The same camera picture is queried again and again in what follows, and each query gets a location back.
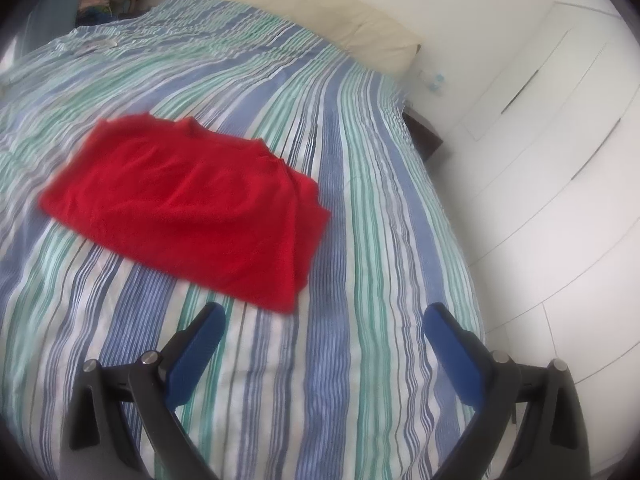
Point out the white item on bed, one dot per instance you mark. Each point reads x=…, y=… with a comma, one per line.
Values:
x=96, y=46

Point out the dark wooden nightstand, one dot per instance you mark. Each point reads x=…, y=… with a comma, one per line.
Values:
x=423, y=134

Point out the red sweater with white rabbit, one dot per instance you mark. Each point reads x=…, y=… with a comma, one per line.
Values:
x=216, y=210

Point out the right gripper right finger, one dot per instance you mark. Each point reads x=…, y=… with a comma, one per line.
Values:
x=552, y=441

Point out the striped blue green bedspread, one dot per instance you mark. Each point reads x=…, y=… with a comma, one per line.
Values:
x=346, y=386

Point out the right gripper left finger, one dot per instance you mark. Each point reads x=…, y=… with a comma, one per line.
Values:
x=97, y=441

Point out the white wardrobe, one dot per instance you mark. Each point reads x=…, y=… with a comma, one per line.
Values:
x=541, y=182

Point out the wall socket with blue sticker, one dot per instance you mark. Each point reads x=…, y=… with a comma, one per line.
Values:
x=434, y=82

